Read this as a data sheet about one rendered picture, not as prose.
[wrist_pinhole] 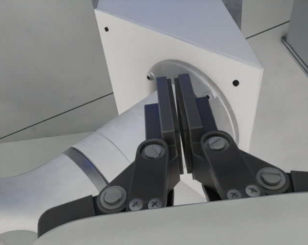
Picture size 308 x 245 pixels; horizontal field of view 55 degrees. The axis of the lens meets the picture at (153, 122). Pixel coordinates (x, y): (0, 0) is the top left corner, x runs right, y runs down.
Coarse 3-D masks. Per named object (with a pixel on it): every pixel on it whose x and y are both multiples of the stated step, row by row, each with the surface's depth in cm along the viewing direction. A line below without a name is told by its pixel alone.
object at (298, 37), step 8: (296, 0) 146; (304, 0) 138; (296, 8) 147; (304, 8) 139; (296, 16) 148; (304, 16) 140; (296, 24) 149; (304, 24) 141; (288, 32) 159; (296, 32) 150; (304, 32) 142; (288, 40) 161; (296, 40) 151; (304, 40) 143; (296, 48) 152; (304, 48) 144; (304, 56) 145
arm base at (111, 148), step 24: (168, 72) 44; (192, 72) 40; (216, 96) 39; (120, 120) 39; (144, 120) 38; (216, 120) 42; (96, 144) 36; (120, 144) 36; (96, 168) 34; (120, 168) 35
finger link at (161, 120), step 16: (160, 80) 14; (160, 96) 13; (160, 112) 12; (176, 112) 12; (160, 128) 12; (176, 128) 11; (176, 144) 12; (176, 160) 11; (128, 176) 11; (176, 176) 12; (112, 192) 10; (128, 192) 10; (112, 208) 10
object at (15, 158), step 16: (0, 144) 210; (16, 144) 208; (32, 144) 206; (48, 144) 204; (64, 144) 202; (0, 160) 198; (16, 160) 196; (32, 160) 194; (48, 160) 192; (0, 176) 187; (16, 240) 153; (32, 240) 152
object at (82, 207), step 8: (80, 200) 11; (88, 200) 10; (96, 200) 11; (56, 208) 10; (64, 208) 10; (72, 208) 10; (80, 208) 10; (88, 208) 10; (96, 208) 10; (40, 216) 10; (48, 216) 10; (56, 216) 10; (64, 216) 10; (72, 216) 10; (80, 216) 10; (88, 216) 10; (40, 224) 10; (48, 224) 10; (56, 224) 10; (40, 232) 10
